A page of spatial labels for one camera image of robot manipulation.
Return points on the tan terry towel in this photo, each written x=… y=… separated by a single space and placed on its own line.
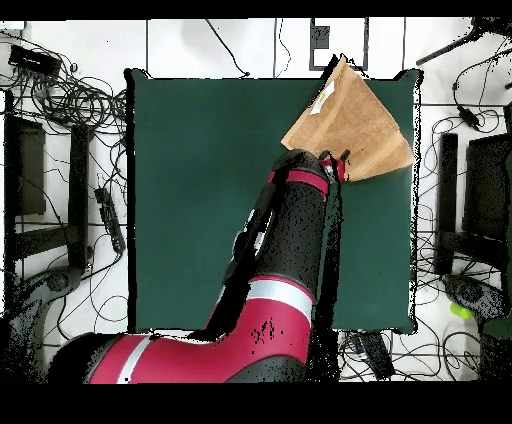
x=352 y=124

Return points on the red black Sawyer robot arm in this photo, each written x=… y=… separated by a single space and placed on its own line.
x=288 y=248

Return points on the black metal stand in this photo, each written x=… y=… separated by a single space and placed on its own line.
x=447 y=180
x=78 y=180

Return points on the dark green table cloth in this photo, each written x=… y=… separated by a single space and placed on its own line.
x=200 y=180

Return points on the black power adapter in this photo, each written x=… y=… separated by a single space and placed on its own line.
x=468 y=118

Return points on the black tripod leg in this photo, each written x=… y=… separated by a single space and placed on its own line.
x=444 y=50

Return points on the dark grey stand base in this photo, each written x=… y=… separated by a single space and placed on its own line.
x=468 y=292
x=60 y=282

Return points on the small bright green object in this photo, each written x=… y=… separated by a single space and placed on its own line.
x=460 y=310

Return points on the black power strip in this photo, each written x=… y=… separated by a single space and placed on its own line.
x=110 y=220
x=378 y=356

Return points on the grey square floor frame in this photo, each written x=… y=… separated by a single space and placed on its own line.
x=320 y=38

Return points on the black network switch box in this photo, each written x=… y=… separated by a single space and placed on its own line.
x=34 y=60

